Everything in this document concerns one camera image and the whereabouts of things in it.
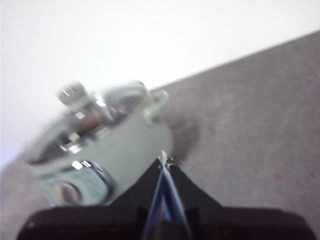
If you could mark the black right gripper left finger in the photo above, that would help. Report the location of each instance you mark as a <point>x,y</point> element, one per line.
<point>105,222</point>

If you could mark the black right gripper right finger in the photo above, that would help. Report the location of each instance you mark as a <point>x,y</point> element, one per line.
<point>225,225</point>

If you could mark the glass lid with green knob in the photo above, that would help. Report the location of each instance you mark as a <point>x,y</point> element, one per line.
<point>72,95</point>

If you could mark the pale green electric steamer pot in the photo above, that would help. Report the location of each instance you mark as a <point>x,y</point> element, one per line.
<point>140,142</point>

